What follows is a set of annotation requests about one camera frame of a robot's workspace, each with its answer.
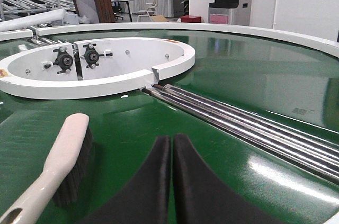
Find beige hand brush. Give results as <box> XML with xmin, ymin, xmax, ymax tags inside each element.
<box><xmin>1</xmin><ymin>113</ymin><xmax>93</xmax><ymax>223</ymax></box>

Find white rolled sheet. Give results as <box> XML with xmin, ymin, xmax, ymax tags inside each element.
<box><xmin>0</xmin><ymin>8</ymin><xmax>66</xmax><ymax>32</ymax></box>

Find left black bearing mount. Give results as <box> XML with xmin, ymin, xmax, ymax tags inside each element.
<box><xmin>43</xmin><ymin>47</ymin><xmax>74</xmax><ymax>74</ymax></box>

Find black bearing mount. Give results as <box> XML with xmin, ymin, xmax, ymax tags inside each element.
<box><xmin>83</xmin><ymin>43</ymin><xmax>113</xmax><ymax>69</ymax></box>
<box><xmin>43</xmin><ymin>47</ymin><xmax>74</xmax><ymax>74</ymax></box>

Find steel transfer rollers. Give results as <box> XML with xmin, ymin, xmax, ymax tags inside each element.
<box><xmin>27</xmin><ymin>36</ymin><xmax>66</xmax><ymax>47</ymax></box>
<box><xmin>143</xmin><ymin>84</ymin><xmax>338</xmax><ymax>183</ymax></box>

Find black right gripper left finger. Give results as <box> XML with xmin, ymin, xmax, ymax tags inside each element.
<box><xmin>78</xmin><ymin>136</ymin><xmax>171</xmax><ymax>223</ymax></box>

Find far steel transfer rollers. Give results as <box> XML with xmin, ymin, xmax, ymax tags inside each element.
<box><xmin>27</xmin><ymin>36</ymin><xmax>66</xmax><ymax>47</ymax></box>

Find white outer conveyor rim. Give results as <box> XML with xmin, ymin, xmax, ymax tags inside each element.
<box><xmin>0</xmin><ymin>22</ymin><xmax>339</xmax><ymax>59</ymax></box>

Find right black bearing mount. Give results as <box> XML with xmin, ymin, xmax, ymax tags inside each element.
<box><xmin>83</xmin><ymin>43</ymin><xmax>113</xmax><ymax>69</ymax></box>

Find red box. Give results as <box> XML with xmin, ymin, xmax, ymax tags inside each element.
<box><xmin>180</xmin><ymin>15</ymin><xmax>201</xmax><ymax>23</ymax></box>

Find beige chair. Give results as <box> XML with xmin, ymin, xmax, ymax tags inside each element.
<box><xmin>137</xmin><ymin>0</ymin><xmax>158</xmax><ymax>22</ymax></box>

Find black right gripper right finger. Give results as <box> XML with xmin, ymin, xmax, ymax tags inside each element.
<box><xmin>173</xmin><ymin>133</ymin><xmax>280</xmax><ymax>223</ymax></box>

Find green conveyor belt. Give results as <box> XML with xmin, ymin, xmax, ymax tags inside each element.
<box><xmin>0</xmin><ymin>29</ymin><xmax>339</xmax><ymax>224</ymax></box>

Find white inner conveyor ring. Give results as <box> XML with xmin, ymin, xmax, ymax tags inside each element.
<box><xmin>0</xmin><ymin>36</ymin><xmax>196</xmax><ymax>100</ymax></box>

